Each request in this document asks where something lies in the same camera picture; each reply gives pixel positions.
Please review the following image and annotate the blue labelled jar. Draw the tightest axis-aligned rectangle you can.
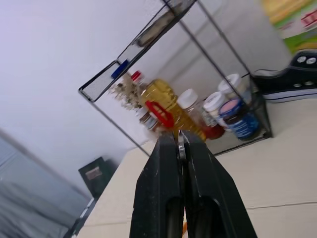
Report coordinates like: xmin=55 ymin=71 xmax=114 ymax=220
xmin=218 ymin=97 xmax=261 ymax=141

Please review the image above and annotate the black canvas sneaker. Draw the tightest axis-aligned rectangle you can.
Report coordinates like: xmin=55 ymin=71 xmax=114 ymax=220
xmin=252 ymin=49 xmax=317 ymax=103

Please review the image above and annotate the spice bottle red cap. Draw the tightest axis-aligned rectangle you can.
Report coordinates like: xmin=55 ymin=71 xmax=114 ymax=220
xmin=108 ymin=70 xmax=161 ymax=131

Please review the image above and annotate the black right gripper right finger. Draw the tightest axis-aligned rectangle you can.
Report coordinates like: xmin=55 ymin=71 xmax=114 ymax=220
xmin=182 ymin=130 xmax=259 ymax=238

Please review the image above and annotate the green yellow printed box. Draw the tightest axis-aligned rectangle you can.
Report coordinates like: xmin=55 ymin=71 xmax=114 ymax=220
xmin=261 ymin=0 xmax=317 ymax=56

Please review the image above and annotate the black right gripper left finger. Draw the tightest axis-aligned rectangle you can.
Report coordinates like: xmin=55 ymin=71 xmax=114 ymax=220
xmin=129 ymin=137 xmax=185 ymax=238

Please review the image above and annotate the white lidded jar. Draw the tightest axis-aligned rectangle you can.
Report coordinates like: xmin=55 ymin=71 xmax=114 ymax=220
xmin=201 ymin=91 xmax=227 ymax=128
xmin=217 ymin=73 xmax=252 ymax=103

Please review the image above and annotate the blue marker pen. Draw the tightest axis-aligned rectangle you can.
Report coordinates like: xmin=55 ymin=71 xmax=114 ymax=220
xmin=110 ymin=60 xmax=130 ymax=79

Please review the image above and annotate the black wire mesh rack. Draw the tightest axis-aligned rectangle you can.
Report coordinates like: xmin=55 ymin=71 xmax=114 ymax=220
xmin=78 ymin=0 xmax=273 ymax=157

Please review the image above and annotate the yellow oil bottle red handle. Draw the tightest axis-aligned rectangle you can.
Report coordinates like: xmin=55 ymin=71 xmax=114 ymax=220
xmin=140 ymin=78 xmax=207 ymax=142

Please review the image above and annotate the red sauce bottle white cap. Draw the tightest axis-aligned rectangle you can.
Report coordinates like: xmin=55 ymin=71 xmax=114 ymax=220
xmin=177 ymin=88 xmax=225 ymax=140

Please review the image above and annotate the dark green box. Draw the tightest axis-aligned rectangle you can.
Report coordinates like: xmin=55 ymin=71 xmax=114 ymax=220
xmin=78 ymin=156 xmax=118 ymax=199

